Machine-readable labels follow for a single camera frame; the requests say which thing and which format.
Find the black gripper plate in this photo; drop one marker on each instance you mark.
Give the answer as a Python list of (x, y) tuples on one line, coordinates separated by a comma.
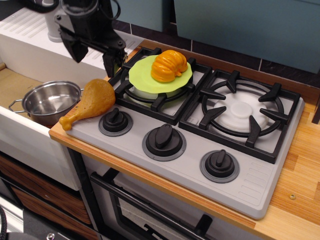
[(78, 33)]

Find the toy chicken drumstick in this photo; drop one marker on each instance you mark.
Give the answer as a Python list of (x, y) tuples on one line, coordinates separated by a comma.
[(97, 98)]

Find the orange toy pumpkin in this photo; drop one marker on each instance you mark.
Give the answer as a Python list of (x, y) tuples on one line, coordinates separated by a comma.
[(168, 65)]

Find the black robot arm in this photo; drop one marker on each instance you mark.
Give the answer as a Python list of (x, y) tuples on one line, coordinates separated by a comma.
[(78, 8)]

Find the light green plate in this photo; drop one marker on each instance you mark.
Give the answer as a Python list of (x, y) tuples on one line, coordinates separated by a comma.
[(140, 77)]

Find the white toy sink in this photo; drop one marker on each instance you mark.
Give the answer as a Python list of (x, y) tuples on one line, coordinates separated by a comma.
[(27, 58)]

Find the small steel pot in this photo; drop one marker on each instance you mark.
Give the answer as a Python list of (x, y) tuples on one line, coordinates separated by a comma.
[(47, 103)]

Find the grey toy faucet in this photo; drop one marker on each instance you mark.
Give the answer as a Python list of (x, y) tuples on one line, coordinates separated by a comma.
[(53, 27)]

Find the black left stove knob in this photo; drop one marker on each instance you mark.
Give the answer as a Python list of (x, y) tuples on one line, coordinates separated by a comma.
[(115, 123)]

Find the black stove knob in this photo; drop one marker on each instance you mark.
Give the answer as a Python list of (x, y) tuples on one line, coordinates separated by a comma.
[(164, 143), (219, 166), (115, 123)]

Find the black left burner grate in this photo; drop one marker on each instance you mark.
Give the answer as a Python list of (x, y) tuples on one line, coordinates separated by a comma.
[(167, 107)]

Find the black burner grate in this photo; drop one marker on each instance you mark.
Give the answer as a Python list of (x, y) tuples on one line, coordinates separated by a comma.
[(245, 115), (167, 107)]

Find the black middle stove knob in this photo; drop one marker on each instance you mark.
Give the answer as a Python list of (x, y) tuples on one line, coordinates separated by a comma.
[(164, 143)]

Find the grey toy stove top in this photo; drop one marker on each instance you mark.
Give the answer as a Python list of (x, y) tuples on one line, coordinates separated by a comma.
[(250, 193)]

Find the wooden drawer fronts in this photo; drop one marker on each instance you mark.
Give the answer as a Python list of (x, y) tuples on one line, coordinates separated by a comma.
[(47, 198)]

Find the toy oven door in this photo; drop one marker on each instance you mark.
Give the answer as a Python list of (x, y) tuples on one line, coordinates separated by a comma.
[(141, 212)]

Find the black right stove knob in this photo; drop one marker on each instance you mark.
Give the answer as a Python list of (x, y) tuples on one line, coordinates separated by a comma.
[(219, 166)]

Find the black right burner grate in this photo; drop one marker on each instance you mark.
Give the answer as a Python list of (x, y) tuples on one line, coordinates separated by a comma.
[(245, 115)]

